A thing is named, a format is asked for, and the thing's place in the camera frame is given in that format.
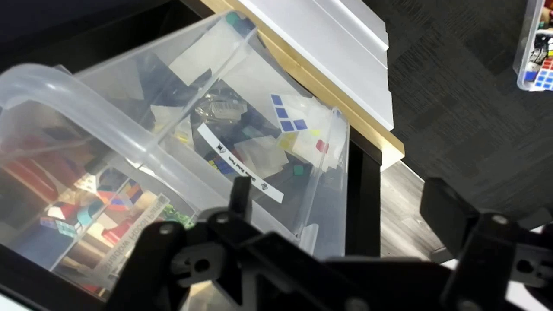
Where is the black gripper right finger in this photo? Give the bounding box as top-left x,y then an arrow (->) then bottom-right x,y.
420,178 -> 479,254

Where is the black cube shelf cabinet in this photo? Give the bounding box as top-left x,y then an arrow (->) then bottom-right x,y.
2,2 -> 373,311

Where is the clear bin of cubes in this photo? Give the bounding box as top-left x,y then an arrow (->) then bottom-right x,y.
513,0 -> 553,91

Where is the clear plastic storage bin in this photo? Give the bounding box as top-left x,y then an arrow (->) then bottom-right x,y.
0,12 -> 349,297

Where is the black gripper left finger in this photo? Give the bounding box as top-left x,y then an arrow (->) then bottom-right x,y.
228,176 -> 252,221

